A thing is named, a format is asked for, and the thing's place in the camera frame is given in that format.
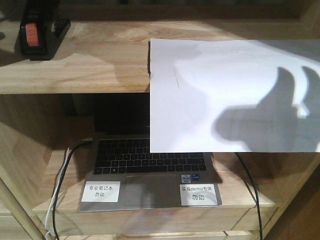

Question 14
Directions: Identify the white paper sheet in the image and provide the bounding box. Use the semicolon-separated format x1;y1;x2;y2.
150;39;320;153

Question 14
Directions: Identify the black stapler with orange tab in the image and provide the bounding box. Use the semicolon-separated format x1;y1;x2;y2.
18;0;71;61

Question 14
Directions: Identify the grey laptop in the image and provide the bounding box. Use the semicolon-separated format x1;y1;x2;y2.
79;93;222;212

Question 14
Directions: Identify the white label right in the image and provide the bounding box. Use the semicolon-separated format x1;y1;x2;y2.
179;184;219;206

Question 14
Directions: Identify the white label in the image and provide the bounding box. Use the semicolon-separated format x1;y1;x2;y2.
179;184;219;206
81;181;121;203

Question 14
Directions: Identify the white label left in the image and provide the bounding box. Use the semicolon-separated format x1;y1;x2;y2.
81;181;121;203

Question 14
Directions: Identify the wooden shelf unit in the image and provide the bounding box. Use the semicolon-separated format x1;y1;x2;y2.
0;0;320;240

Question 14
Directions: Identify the black cable left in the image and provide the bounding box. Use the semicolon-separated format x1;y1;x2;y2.
51;140;94;240

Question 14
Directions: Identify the black cable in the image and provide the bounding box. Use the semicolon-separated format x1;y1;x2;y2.
233;151;263;240
51;140;94;240

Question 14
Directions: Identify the black cable right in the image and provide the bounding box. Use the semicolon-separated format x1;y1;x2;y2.
233;151;263;240

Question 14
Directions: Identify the white cable left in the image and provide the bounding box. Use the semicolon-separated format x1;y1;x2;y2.
44;147;71;240

